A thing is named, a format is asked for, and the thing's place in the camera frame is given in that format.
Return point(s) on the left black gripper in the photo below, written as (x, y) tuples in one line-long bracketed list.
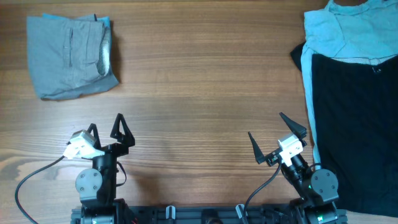
[(126, 140)]

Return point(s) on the light blue t-shirt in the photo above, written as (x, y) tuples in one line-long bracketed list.
[(365, 34)]

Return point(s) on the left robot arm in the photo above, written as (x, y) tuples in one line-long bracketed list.
[(97, 186)]

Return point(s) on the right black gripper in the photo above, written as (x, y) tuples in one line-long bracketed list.
[(271, 157)]

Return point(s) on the black shorts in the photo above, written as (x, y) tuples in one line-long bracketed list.
[(355, 108)]

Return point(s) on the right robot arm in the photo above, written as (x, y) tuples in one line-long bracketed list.
[(317, 187)]

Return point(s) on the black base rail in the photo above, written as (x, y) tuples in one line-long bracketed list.
[(264, 214)]

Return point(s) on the folded blue garment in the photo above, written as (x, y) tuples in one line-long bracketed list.
[(90, 17)]

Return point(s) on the folded grey shorts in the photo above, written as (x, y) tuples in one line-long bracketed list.
[(68, 58)]

